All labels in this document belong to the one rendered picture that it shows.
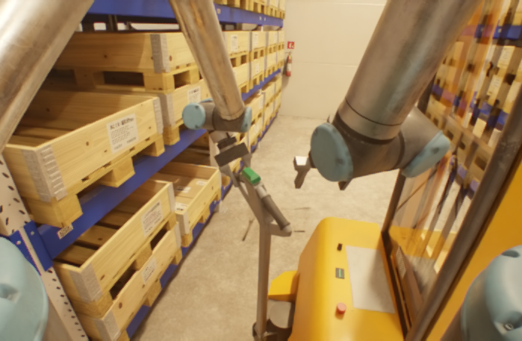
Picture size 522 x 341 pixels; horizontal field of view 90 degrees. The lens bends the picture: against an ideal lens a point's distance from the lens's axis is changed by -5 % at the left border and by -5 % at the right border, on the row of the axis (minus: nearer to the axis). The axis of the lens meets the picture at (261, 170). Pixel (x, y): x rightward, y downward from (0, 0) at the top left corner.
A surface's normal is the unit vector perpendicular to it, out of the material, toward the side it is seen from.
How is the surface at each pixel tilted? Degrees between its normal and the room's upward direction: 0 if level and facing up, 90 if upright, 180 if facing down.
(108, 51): 90
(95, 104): 90
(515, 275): 5
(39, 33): 87
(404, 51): 102
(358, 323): 0
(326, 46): 90
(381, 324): 0
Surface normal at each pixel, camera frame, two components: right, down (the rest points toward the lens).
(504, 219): -0.22, 0.45
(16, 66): 0.93, 0.06
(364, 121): -0.55, 0.54
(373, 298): 0.03, -0.88
